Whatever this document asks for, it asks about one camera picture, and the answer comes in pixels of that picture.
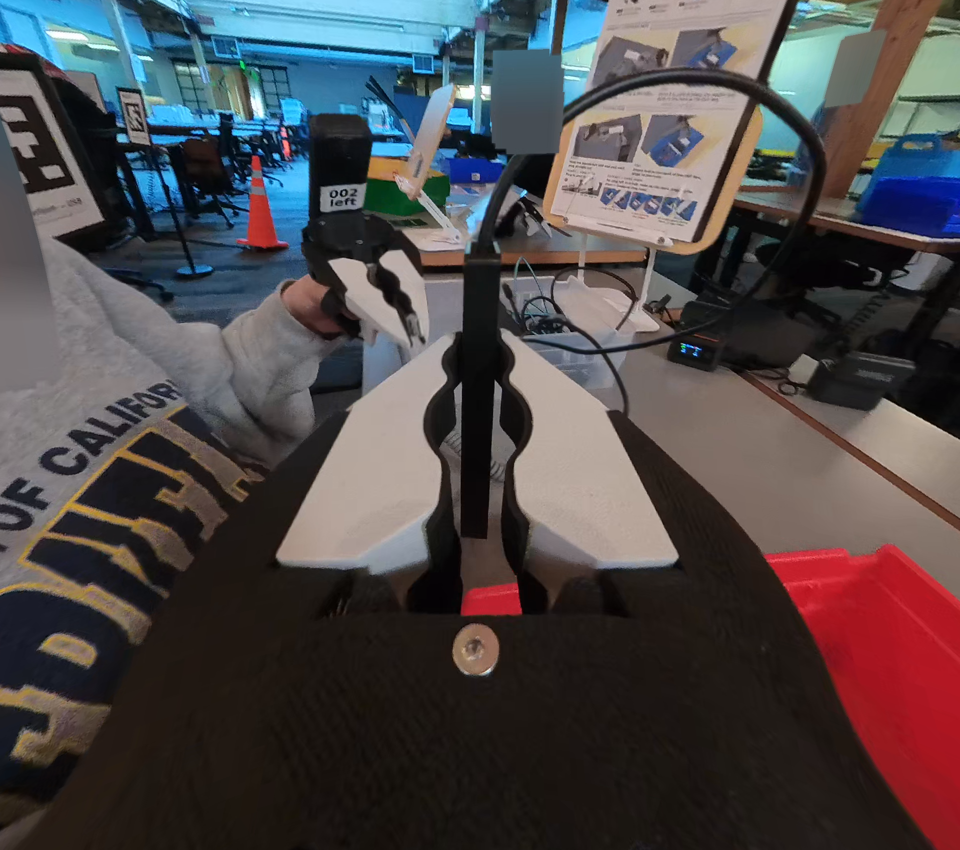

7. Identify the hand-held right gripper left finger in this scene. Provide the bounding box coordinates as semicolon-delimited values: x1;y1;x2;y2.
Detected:
275;332;462;614

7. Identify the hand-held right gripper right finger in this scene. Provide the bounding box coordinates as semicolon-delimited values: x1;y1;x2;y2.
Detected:
498;330;680;614

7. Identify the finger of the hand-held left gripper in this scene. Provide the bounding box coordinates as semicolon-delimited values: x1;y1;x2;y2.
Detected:
327;256;415;348
378;248;432;345

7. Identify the black usb cable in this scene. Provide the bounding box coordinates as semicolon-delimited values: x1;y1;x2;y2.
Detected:
459;70;828;539

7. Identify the person's left forearm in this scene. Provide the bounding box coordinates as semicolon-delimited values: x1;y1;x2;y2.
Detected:
176;281;360;468

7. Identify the person's left hand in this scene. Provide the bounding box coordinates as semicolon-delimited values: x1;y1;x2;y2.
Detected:
283;276;339;335

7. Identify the green bin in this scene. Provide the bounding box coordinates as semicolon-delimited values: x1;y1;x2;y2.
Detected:
367;160;451;217

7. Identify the white tilted board on stand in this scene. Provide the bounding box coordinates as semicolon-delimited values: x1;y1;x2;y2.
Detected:
393;83;462;243

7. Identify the orange traffic cone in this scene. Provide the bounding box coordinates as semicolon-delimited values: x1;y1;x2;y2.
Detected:
236;154;290;252

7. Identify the wooden top desk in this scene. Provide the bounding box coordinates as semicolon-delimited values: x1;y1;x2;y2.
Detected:
416;227;650;269
731;186;960;371

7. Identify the clear plastic box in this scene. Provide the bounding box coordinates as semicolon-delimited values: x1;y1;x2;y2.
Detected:
517;328;630;392

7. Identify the blue bin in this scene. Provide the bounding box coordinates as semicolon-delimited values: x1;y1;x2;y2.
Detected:
448;156;505;185

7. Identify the white board stand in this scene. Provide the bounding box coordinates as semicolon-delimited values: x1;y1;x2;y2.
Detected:
558;248;665;335

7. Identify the black charger with display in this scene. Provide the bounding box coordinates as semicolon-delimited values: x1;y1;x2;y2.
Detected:
666;295;751;372

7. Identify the small tag sign on pole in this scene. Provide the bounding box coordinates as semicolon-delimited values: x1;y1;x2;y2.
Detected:
116;86;215;279

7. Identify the person in grey sweatshirt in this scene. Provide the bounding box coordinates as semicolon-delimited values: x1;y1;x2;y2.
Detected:
0;235;339;828

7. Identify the black power adapter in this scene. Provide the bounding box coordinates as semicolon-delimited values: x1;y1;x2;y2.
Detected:
806;351;918;412

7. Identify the large square tag sign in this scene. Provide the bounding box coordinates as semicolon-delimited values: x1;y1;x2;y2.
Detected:
0;51;106;239

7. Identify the instruction sheet board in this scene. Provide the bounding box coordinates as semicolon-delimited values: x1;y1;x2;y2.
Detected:
543;0;834;256

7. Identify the red plastic bin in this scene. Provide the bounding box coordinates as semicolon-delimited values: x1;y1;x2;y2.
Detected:
461;544;960;850

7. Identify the blue toolbox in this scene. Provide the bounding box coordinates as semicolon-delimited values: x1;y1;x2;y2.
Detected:
855;133;960;239

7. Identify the wooden post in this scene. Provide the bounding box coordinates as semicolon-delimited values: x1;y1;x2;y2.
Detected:
821;0;960;198

